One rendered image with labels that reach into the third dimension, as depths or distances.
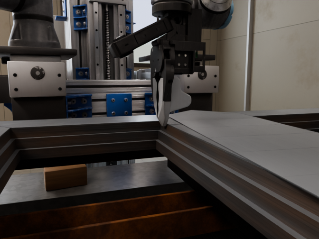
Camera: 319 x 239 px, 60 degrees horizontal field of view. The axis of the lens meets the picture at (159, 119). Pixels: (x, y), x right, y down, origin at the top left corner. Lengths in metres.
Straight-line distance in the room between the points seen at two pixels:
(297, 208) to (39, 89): 0.67
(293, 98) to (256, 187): 3.56
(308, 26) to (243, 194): 3.53
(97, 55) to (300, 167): 0.86
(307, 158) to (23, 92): 0.66
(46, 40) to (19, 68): 0.17
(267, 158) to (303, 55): 3.47
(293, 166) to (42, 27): 0.80
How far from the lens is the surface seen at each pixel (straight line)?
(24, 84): 0.78
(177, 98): 0.50
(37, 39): 0.91
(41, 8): 0.95
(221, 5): 1.07
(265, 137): 0.42
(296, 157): 0.33
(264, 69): 4.16
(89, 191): 0.71
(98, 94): 0.93
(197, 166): 0.38
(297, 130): 0.49
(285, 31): 3.99
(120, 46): 0.47
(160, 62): 0.48
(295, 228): 0.25
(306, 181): 0.25
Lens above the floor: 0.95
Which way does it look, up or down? 8 degrees down
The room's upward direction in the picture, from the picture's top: straight up
